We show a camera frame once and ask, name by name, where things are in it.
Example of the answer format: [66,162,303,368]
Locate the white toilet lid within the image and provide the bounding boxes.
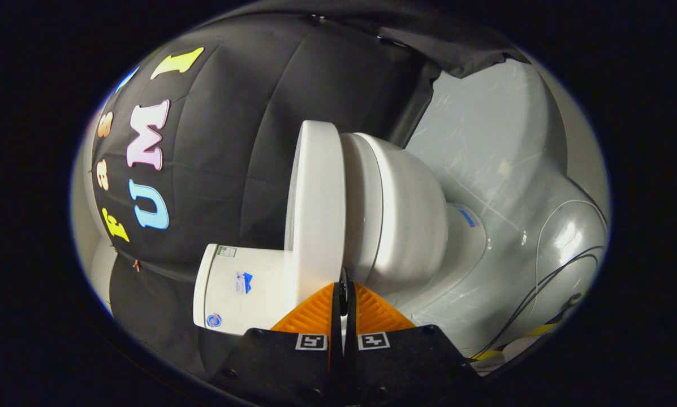
[283,120,347,306]

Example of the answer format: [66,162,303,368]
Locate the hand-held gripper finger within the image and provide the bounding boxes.
[344,269,472,407]
[211,269,344,407]

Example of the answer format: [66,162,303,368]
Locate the black backdrop cloth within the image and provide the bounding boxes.
[89,0,532,380]

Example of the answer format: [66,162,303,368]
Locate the tangled thin black cable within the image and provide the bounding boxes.
[471,246,606,360]

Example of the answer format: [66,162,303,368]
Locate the white ceramic toilet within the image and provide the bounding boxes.
[193,133,489,337]

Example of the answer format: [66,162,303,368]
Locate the white toilet seat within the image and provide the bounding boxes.
[341,133,385,283]

